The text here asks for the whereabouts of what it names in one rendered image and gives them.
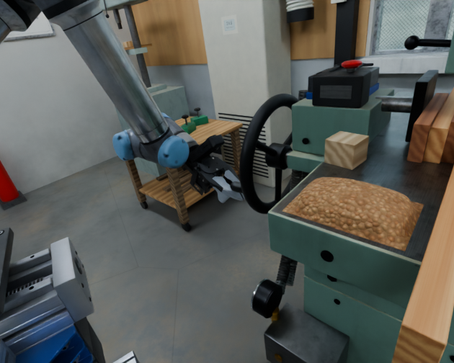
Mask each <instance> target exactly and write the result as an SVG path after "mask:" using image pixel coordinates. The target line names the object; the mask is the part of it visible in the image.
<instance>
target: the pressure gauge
mask: <svg viewBox="0 0 454 363"><path fill-rule="evenodd" d="M281 299H282V287H281V286H280V285H278V284H276V283H275V282H273V281H271V280H269V279H268V278H265V279H263V280H262V281H261V282H260V283H259V284H258V285H257V287H256V288H255V290H254V292H253V295H252V299H251V309H252V310H253V311H254V312H256V313H258V314H260V315H261V316H263V317H264V318H270V317H271V321H272V322H273V321H277V320H279V318H280V310H279V308H278V307H279V305H280V302H281Z"/></svg>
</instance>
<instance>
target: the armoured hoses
mask: <svg viewBox="0 0 454 363"><path fill-rule="evenodd" d="M307 92H308V90H300V91H299V93H298V102H299V101H300V100H302V99H305V98H306V93H307ZM291 174H292V175H291V176H292V177H291V183H290V191H291V190H292V189H293V188H294V187H296V186H297V185H298V184H299V183H300V182H301V181H302V180H303V179H305V178H306V177H307V176H308V175H309V174H310V173H308V172H304V171H298V170H295V169H292V172H291ZM281 257H282V258H281V261H280V265H279V269H278V270H279V271H278V274H277V279H276V281H275V283H276V284H278V285H280V286H281V287H282V294H283V295H284V294H285V287H286V285H288V286H293V283H294V279H295V271H296V267H297V266H296V265H297V263H298V261H295V260H293V259H291V258H288V257H286V256H283V255H282V256H281Z"/></svg>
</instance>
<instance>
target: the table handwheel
mask: <svg viewBox="0 0 454 363"><path fill-rule="evenodd" d="M296 102H298V99H297V98H296V97H294V96H293V95H290V94H277V95H275V96H273V97H271V98H269V99H268V100H267V101H266V102H265V103H264V104H263V105H262V106H261V107H260V108H259V109H258V110H257V112H256V113H255V115H254V116H253V118H252V121H251V122H250V124H249V126H248V129H247V131H246V135H245V137H244V142H243V145H242V148H241V156H240V164H239V176H240V183H241V189H242V192H243V195H244V197H245V200H246V201H247V203H248V204H249V206H250V207H251V208H252V209H253V210H255V211H256V212H259V213H261V214H267V213H268V212H269V211H270V210H271V209H272V208H273V207H274V206H275V205H276V204H277V203H278V202H279V201H280V200H281V199H282V198H283V197H284V196H285V195H287V194H288V193H289V192H290V183H291V178H290V181H289V182H288V185H287V186H286V188H285V189H284V191H283V192H282V194H281V191H282V170H286V168H287V167H288V157H287V155H288V154H289V153H290V152H292V151H293V150H292V148H291V147H290V145H291V143H292V142H293V138H292V132H291V134H289V136H288V138H287V139H286V140H285V142H284V143H283V144H279V143H272V144H271V145H270V146H267V145H265V144H264V143H262V142H260V141H258V138H259V135H260V133H261V131H262V128H263V127H264V124H265V123H266V121H267V119H268V118H269V116H270V115H271V114H272V113H273V112H274V111H275V110H276V109H278V108H279V107H284V106H285V107H289V108H290V109H291V110H292V105H293V104H295V103H296ZM255 148H257V149H259V150H261V151H263V152H265V157H264V158H265V161H266V164H267V165H268V166H269V167H272V168H275V200H274V201H272V202H268V203H266V202H263V201H261V199H260V198H259V197H258V196H257V193H256V191H255V188H254V180H253V161H254V152H255Z"/></svg>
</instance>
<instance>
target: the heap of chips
mask: <svg viewBox="0 0 454 363"><path fill-rule="evenodd" d="M423 206H424V204H421V203H418V202H412V201H410V199H409V198H408V197H407V196H406V195H404V194H402V193H400V192H397V191H394V190H392V189H387V188H385V187H381V186H378V185H374V184H369V183H366V182H363V181H357V180H354V179H345V178H338V177H321V178H317V179H314V180H313V181H312V182H311V183H310V184H308V185H307V186H306V187H305V188H304V189H303V190H302V191H301V193H300V194H299V195H298V196H297V197H296V198H295V199H294V200H293V201H292V202H291V203H290V204H288V205H287V206H286V207H285V208H284V209H283V210H282V211H283V212H287V213H290V214H292V215H296V216H298V217H301V218H305V219H307V220H311V221H314V222H316V223H320V224H323V225H327V226H329V227H332V228H336V229H338V230H342V231H344V232H347V233H351V234H353V235H356V236H359V237H362V238H366V239H368V240H371V241H375V242H378V243H382V244H384V245H387V246H390V247H393V248H397V249H399V250H402V251H405V250H406V247H407V245H408V243H409V240H410V238H411V235H412V233H413V231H414V228H415V225H416V224H417V221H418V218H419V215H420V213H421V211H422V208H423Z"/></svg>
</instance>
